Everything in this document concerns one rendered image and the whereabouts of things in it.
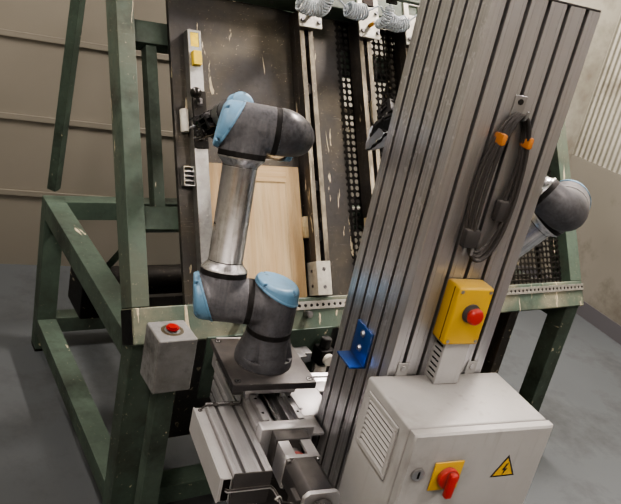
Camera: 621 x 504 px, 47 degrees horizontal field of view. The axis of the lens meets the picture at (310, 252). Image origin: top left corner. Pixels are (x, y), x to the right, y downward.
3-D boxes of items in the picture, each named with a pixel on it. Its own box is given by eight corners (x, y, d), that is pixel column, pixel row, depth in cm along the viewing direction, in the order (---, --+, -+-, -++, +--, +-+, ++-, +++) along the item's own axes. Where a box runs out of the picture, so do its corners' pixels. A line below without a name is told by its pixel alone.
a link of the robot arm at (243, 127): (249, 331, 175) (285, 106, 166) (187, 324, 172) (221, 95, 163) (244, 317, 187) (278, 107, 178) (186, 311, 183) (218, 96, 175)
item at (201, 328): (121, 346, 234) (132, 346, 225) (120, 309, 235) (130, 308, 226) (565, 306, 352) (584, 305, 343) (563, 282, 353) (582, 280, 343)
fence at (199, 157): (199, 304, 244) (203, 303, 240) (182, 32, 251) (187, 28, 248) (212, 303, 246) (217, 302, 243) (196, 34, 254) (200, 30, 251)
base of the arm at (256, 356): (299, 374, 184) (307, 341, 180) (243, 376, 177) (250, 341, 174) (280, 344, 196) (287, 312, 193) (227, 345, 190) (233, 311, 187)
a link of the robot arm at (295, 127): (330, 112, 169) (292, 132, 217) (285, 104, 167) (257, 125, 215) (323, 161, 170) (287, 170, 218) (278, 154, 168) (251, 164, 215)
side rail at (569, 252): (551, 282, 348) (570, 281, 339) (530, 62, 357) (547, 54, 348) (562, 282, 353) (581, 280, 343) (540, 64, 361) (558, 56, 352)
